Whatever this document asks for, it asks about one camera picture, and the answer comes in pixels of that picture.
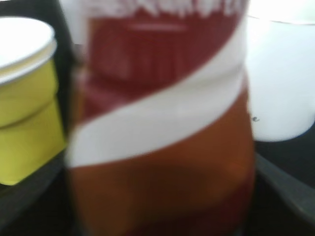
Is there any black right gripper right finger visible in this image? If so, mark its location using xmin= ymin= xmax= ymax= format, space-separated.
xmin=251 ymin=154 xmax=315 ymax=236

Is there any yellow paper cup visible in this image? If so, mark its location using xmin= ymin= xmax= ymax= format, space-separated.
xmin=0 ymin=16 xmax=65 ymax=185

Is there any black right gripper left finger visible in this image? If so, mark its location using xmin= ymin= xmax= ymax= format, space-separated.
xmin=0 ymin=152 xmax=73 ymax=236

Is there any white ceramic mug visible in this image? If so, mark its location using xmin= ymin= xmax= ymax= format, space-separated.
xmin=247 ymin=17 xmax=315 ymax=142

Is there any Nescafe coffee bottle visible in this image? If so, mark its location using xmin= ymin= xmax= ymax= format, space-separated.
xmin=64 ymin=0 xmax=255 ymax=236

